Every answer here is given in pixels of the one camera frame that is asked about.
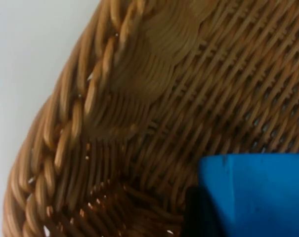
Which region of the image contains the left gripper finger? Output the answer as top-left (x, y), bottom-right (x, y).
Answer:
top-left (182, 186), bottom-right (223, 237)

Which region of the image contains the blue cube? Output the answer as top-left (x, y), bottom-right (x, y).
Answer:
top-left (197, 153), bottom-right (299, 237)

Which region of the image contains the pale brown wicker basket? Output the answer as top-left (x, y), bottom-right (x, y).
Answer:
top-left (2, 0), bottom-right (299, 237)

